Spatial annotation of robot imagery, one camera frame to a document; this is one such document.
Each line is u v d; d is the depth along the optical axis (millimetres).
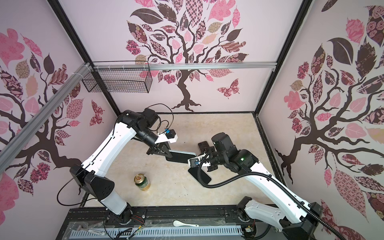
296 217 375
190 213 755
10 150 500
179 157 647
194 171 876
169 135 570
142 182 754
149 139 588
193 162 547
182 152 620
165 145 617
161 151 635
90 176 413
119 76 949
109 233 697
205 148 1017
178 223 710
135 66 899
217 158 567
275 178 432
